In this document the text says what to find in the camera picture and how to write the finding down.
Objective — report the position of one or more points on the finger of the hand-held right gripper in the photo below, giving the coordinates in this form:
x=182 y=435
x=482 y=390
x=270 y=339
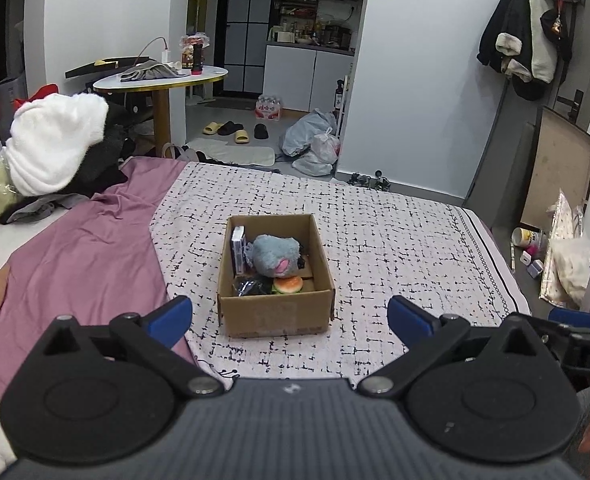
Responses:
x=574 y=318

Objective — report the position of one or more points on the white fleece garment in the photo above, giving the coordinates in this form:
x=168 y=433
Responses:
x=50 y=140

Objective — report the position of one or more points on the brown wooden board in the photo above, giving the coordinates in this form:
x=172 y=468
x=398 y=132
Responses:
x=557 y=170

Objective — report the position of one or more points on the black flat board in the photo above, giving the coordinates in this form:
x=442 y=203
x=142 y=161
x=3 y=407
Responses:
x=90 y=67

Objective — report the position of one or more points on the dark bottle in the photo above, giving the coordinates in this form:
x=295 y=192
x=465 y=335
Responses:
x=339 y=95

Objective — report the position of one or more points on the toy hamburger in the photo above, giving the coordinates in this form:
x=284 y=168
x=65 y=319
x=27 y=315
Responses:
x=287 y=285

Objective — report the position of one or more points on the yellow slipper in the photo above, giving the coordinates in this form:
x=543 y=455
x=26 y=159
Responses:
x=212 y=128
x=241 y=136

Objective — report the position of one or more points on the grey garment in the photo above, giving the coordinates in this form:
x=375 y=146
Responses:
x=45 y=210

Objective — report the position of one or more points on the white black patterned blanket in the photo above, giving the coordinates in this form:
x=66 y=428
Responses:
x=375 y=240

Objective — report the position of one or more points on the black clothes pile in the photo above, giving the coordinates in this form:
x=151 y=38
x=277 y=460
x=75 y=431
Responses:
x=102 y=170

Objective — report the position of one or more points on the white plastic bag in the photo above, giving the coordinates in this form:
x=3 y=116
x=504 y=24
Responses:
x=320 y=157

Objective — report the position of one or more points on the grey sneaker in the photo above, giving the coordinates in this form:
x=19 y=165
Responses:
x=381 y=181
x=357 y=180

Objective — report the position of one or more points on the pale floor mat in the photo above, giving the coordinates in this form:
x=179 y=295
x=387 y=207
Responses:
x=235 y=152

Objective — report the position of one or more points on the red cloth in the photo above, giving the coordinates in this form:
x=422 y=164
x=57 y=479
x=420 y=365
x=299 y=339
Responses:
x=37 y=95

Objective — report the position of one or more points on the black socks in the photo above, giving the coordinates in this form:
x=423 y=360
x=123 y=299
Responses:
x=252 y=287

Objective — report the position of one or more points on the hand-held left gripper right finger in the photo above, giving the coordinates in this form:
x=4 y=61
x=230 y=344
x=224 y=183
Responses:
x=409 y=320

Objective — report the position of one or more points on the purple bed sheet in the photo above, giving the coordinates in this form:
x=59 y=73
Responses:
x=75 y=260

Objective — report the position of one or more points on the printed card packet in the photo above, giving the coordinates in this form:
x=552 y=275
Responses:
x=238 y=252

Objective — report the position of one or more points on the clear bag of bedding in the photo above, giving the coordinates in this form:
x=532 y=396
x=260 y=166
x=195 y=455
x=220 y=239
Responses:
x=575 y=260

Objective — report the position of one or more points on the grey plush toy pink heart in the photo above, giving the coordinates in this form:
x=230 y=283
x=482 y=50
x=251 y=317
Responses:
x=270 y=255

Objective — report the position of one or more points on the grey plastic bag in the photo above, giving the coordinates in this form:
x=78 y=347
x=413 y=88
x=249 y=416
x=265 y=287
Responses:
x=305 y=130

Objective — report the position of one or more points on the round white table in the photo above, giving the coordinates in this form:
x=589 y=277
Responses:
x=207 y=76

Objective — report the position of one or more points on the black slipper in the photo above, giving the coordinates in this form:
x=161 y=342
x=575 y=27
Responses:
x=231 y=127
x=261 y=131

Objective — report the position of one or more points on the black white jacket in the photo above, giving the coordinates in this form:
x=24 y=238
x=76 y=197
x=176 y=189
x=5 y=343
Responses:
x=515 y=25

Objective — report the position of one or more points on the white round container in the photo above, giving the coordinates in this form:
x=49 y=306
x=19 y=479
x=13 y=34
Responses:
x=527 y=237

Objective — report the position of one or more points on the cardboard box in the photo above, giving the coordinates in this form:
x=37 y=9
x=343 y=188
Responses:
x=275 y=316

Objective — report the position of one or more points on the white kitchen cabinet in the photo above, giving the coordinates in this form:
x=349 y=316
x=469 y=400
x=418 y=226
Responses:
x=305 y=77

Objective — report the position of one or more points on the grey cloth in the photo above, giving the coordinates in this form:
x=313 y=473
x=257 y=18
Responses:
x=150 y=71

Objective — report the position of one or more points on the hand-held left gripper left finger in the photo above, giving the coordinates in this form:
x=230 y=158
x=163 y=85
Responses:
x=170 y=317

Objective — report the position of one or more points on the bottled water pack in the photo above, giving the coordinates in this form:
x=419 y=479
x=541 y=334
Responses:
x=269 y=107

